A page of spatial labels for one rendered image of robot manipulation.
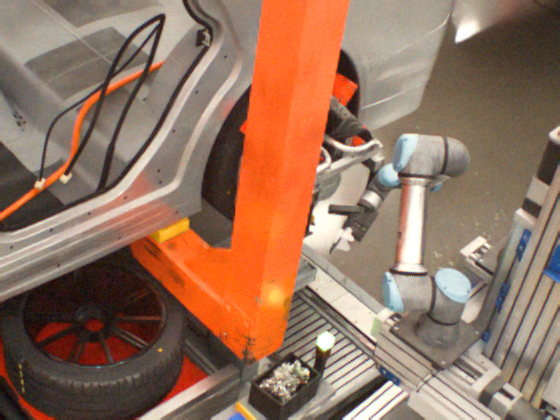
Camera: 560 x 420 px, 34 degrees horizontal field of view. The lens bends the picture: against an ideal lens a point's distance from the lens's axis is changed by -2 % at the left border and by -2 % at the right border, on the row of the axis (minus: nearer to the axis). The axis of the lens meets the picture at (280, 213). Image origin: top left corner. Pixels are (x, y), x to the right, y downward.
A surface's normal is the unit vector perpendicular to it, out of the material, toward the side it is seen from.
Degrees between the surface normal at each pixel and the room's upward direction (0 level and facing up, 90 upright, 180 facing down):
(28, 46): 7
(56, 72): 7
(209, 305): 90
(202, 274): 90
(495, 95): 0
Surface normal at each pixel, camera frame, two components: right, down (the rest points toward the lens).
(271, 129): -0.73, 0.36
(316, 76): 0.67, 0.54
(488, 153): 0.13, -0.76
